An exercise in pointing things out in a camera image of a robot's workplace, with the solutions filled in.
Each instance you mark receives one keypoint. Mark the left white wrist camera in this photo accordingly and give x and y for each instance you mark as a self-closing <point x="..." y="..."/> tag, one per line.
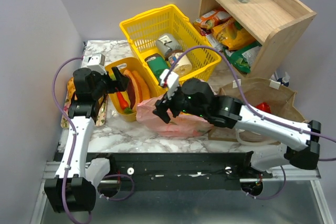
<point x="95" y="62"/>

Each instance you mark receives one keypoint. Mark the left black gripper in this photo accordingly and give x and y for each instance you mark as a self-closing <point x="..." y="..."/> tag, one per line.
<point x="115" y="81"/>

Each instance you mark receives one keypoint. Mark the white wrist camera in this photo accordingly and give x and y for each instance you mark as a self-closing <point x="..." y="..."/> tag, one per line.
<point x="95" y="62"/>
<point x="169" y="79"/>

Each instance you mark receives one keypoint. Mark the pink plastic grocery bag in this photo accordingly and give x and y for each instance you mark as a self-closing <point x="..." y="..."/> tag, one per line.
<point x="185" y="125"/>

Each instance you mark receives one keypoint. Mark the yellow snack bag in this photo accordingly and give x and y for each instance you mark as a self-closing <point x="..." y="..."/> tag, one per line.
<point x="232" y="35"/>

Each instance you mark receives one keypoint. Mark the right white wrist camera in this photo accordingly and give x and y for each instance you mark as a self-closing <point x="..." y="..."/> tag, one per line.
<point x="169" y="79"/>

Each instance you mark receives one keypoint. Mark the orange snack packet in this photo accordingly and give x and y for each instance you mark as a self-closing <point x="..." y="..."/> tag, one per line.
<point x="212" y="19"/>

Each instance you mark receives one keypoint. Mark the large yellow shopping basket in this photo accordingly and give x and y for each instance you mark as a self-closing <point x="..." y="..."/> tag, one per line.
<point x="159" y="36"/>

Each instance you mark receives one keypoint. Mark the silver snack packet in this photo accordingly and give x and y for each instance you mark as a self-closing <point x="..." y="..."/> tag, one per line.
<point x="211" y="39"/>

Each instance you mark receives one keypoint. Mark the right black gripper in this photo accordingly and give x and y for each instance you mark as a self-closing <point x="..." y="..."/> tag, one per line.
<point x="166" y="104"/>

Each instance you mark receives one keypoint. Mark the brown burlap tote bag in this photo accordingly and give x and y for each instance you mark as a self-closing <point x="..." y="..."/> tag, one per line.
<point x="256" y="91"/>

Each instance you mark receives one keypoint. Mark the wooden shelf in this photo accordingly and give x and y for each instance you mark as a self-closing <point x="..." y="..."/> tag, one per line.
<point x="276" y="24"/>

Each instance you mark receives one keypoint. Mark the red snack bag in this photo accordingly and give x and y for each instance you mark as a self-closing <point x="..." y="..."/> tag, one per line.
<point x="264" y="107"/>

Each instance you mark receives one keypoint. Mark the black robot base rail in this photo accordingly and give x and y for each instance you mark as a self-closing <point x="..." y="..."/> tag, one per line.
<point x="183" y="171"/>

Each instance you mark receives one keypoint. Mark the small yellow plastic bin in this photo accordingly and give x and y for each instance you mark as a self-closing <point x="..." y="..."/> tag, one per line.
<point x="132" y="64"/>

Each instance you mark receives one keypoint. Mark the braided toy bread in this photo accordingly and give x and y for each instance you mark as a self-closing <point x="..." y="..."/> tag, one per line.
<point x="142" y="86"/>

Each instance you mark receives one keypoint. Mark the green toilet paper roll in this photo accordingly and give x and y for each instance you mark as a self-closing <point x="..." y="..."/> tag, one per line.
<point x="157" y="64"/>

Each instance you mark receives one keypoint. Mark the green snack bag lower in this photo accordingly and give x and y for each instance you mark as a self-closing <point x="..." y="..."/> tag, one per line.
<point x="243" y="58"/>

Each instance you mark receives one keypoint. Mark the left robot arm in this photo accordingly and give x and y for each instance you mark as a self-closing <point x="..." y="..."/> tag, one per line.
<point x="75" y="185"/>

